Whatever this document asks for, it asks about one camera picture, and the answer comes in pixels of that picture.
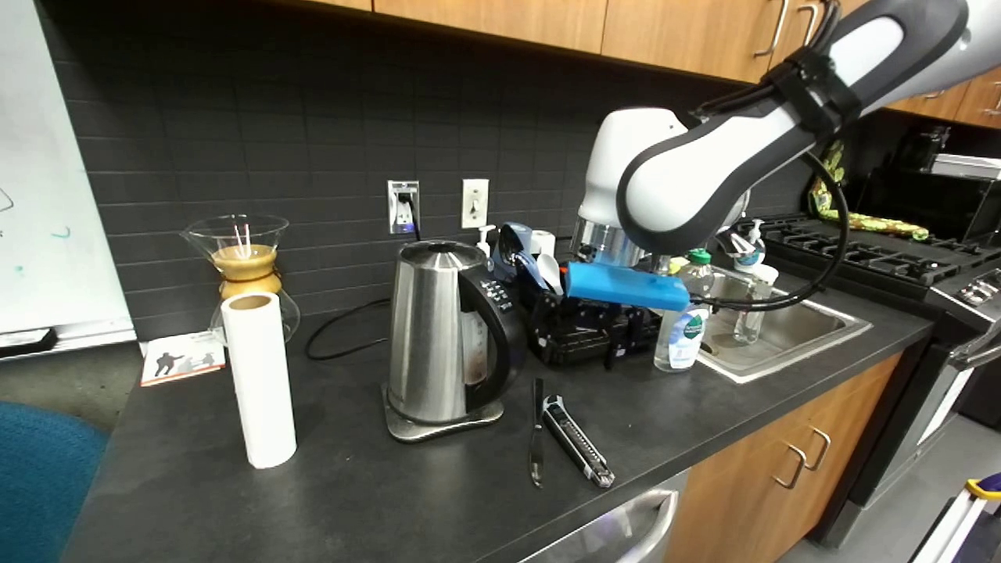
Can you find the white whiteboard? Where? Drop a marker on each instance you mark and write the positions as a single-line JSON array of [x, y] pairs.
[[58, 274]]

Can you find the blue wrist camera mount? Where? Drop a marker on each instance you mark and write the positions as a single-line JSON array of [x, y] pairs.
[[623, 287]]

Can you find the white wall outlet with plug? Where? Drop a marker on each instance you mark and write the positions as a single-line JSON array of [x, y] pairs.
[[400, 204]]

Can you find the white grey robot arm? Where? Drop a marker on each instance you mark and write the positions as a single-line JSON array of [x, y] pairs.
[[665, 185]]

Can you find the clear dish soap bottle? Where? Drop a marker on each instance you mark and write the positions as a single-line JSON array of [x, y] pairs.
[[682, 333]]

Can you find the glass pour over coffee maker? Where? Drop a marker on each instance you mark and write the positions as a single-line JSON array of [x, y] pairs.
[[246, 253]]

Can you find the wooden cabinets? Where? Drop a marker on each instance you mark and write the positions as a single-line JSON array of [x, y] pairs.
[[760, 495], [725, 39]]

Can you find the chrome kitchen faucet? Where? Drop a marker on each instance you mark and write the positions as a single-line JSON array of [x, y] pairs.
[[746, 244]]

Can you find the yellow green oven mitt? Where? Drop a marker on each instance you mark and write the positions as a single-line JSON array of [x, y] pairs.
[[823, 201]]

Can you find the black gas stove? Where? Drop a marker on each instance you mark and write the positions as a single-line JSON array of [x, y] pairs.
[[935, 275]]

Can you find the small printed card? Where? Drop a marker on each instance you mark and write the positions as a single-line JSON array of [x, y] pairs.
[[179, 358]]

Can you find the stainless steel dishwasher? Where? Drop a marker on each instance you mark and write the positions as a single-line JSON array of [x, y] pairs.
[[631, 532]]

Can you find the black wire dish rack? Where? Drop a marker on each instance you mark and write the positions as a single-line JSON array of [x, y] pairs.
[[565, 329]]

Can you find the stainless steel sink basin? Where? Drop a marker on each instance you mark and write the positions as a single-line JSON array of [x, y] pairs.
[[750, 345]]

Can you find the upper wooden cabinets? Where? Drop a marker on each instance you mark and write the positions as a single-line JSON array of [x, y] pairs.
[[725, 39]]

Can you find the blue white cloth in rack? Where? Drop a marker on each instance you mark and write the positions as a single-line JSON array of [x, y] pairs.
[[533, 253]]

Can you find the blue chair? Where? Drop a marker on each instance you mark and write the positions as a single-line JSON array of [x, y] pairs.
[[47, 464]]

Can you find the white paper towel roll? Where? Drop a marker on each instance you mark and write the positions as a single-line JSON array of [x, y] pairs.
[[261, 378]]

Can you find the stainless steel electric kettle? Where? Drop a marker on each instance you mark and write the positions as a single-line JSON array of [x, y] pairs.
[[454, 343]]

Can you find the lower wooden cabinets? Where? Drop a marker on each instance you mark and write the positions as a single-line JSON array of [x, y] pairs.
[[760, 495]]

